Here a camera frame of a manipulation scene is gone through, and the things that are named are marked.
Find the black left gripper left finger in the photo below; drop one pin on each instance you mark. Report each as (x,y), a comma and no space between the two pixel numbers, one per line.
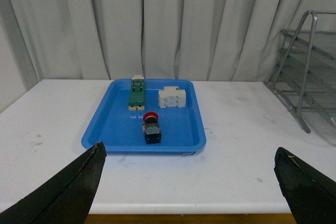
(66,197)

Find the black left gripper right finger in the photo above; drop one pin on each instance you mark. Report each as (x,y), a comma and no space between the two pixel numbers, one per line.
(309,193)

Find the red emergency stop button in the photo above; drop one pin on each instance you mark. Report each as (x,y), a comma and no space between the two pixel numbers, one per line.
(151,128)

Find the blue plastic tray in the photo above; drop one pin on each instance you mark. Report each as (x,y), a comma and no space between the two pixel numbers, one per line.
(120,129)

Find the white circuit breaker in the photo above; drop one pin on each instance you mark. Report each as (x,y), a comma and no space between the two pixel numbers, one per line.
(172,96)

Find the white curtain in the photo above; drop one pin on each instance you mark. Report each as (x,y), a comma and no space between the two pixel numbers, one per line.
(207,40)

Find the silver wire mesh rack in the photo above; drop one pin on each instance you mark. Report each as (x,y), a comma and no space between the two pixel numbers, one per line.
(304,80)

